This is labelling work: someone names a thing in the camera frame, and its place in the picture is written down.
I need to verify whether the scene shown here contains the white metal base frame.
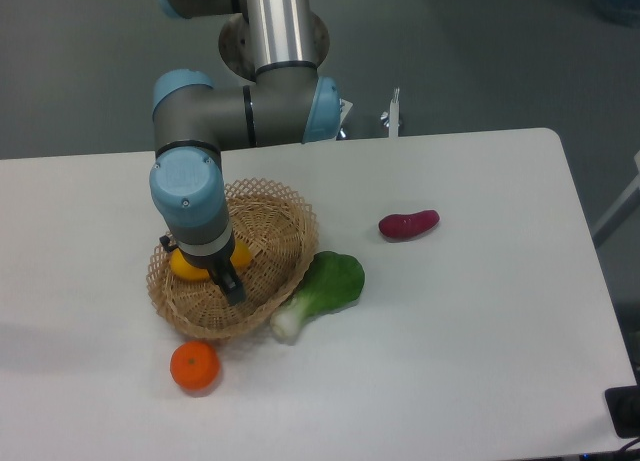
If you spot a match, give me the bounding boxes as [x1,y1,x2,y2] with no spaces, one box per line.
[336,99,353,140]

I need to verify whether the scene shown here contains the black device at edge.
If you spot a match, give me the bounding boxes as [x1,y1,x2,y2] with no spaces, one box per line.
[604,385,639,439]

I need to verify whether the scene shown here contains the white bracket with bolt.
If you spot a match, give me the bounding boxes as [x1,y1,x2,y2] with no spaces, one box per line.
[380,87,401,138]

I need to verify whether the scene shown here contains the purple sweet potato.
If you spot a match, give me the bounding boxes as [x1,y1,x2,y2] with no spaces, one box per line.
[378,210,440,241]

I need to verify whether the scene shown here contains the woven wicker basket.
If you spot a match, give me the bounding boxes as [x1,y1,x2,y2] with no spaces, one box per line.
[146,178,318,341]

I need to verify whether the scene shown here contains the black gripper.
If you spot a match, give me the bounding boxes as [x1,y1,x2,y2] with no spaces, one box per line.
[159,235,246,306]

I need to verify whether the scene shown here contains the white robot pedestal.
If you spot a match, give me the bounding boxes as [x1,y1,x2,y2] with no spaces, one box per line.
[218,13,330,82]

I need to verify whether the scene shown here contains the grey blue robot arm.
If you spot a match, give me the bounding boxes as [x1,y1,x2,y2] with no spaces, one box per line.
[149,0,341,305]

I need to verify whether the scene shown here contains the white table leg right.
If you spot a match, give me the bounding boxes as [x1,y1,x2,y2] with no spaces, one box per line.
[591,153,639,249]

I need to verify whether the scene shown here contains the green bok choy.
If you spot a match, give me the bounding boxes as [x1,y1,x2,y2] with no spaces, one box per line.
[270,251,366,343]

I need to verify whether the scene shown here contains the orange tangerine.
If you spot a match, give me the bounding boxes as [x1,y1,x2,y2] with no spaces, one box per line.
[169,341,221,391]

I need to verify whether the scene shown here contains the yellow mango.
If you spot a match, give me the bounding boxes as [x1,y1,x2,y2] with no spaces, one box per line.
[169,241,253,282]

